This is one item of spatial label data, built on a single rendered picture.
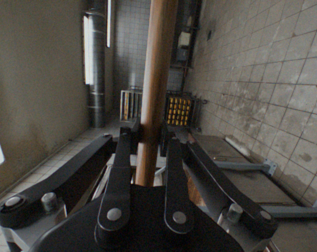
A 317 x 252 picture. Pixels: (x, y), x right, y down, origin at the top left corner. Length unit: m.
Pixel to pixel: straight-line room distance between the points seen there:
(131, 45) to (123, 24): 0.65
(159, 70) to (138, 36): 5.15
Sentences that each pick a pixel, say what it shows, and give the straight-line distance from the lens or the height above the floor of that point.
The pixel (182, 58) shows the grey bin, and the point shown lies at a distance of 4.58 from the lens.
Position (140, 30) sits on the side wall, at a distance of 5.36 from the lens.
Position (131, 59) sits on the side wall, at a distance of 5.21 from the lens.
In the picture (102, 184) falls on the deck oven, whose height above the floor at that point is 1.66.
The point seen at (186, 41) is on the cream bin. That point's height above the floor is 0.31.
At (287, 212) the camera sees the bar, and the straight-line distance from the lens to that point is 1.18.
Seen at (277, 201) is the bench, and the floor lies 0.25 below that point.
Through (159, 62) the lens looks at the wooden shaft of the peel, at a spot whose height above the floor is 1.19.
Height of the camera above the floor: 1.20
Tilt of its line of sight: 5 degrees down
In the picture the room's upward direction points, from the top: 84 degrees counter-clockwise
